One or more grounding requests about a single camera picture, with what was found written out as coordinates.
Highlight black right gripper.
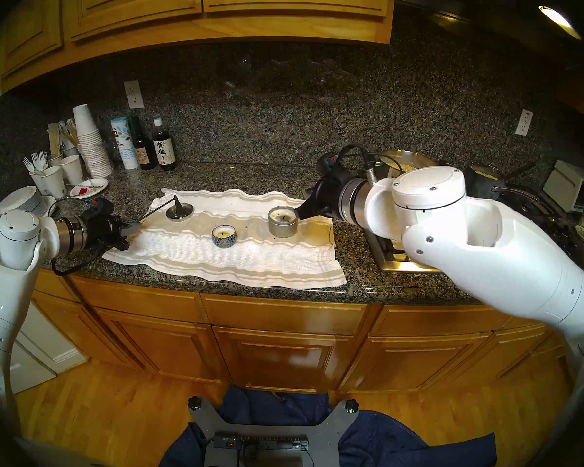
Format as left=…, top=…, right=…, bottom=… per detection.
left=296, top=168, right=356, bottom=221

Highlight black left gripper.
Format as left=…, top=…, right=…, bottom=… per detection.
left=86, top=213, right=144, bottom=251

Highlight black long-handled candle snuffer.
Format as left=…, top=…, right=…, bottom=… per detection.
left=139, top=195, right=188, bottom=223

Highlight silver tin candle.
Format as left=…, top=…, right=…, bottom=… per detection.
left=268, top=206, right=299, bottom=238

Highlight blue patterned bowl candle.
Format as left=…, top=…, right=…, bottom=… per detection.
left=212, top=225, right=237, bottom=248

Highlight small white plate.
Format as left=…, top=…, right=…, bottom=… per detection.
left=69, top=178, right=109, bottom=199

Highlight small round metal dish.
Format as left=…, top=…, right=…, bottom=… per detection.
left=166, top=203, right=195, bottom=222

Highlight dark bottle tan label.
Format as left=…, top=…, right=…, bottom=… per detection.
left=130, top=115, right=157, bottom=170

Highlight soy sauce bottle white label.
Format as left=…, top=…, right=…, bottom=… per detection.
left=152, top=119, right=178, bottom=171

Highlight tall stack paper cups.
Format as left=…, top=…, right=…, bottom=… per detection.
left=72, top=104, right=113, bottom=179

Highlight white salt canister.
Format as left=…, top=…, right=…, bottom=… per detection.
left=110, top=118, right=140, bottom=170

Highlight white beige striped towel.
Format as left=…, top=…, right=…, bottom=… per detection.
left=102, top=188, right=347, bottom=290

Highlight stainless steel pot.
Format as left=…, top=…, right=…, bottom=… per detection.
left=377, top=150, right=438, bottom=180

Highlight paper wrapped chopsticks bundle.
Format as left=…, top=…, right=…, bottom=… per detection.
left=60, top=119, right=81, bottom=148

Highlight stack of grey paper bowls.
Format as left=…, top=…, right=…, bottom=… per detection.
left=0, top=185, right=43, bottom=217

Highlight wooden lower cabinets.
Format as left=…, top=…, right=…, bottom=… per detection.
left=32, top=269, right=572, bottom=396

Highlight wooden cabinets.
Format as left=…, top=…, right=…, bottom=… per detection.
left=0, top=0, right=396, bottom=90
left=32, top=269, right=572, bottom=396

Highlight white outlet near bottles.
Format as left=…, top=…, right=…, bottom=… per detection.
left=124, top=80, right=145, bottom=109

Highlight white door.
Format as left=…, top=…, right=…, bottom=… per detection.
left=10, top=301, right=88, bottom=394

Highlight wooden upper cabinets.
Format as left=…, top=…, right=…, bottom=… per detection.
left=0, top=0, right=396, bottom=90

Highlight dark blue cloth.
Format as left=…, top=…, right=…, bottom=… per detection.
left=158, top=386, right=497, bottom=467

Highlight white box appliance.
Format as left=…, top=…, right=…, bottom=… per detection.
left=543, top=160, right=584, bottom=213

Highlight range hood light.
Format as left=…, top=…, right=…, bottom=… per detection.
left=539, top=5, right=582, bottom=41

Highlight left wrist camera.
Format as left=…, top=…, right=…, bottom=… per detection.
left=80, top=197, right=115, bottom=218

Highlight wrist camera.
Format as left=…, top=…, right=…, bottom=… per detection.
left=317, top=152, right=344, bottom=175
left=80, top=197, right=115, bottom=218

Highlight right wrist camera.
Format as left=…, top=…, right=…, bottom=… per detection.
left=317, top=152, right=344, bottom=175

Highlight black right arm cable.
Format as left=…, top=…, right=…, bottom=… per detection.
left=337, top=145, right=379, bottom=185

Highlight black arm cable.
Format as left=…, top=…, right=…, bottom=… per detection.
left=337, top=145, right=379, bottom=185
left=51, top=196, right=108, bottom=276

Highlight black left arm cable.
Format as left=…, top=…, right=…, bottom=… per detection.
left=51, top=196, right=108, bottom=276

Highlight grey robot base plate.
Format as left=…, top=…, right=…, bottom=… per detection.
left=187, top=397, right=360, bottom=467

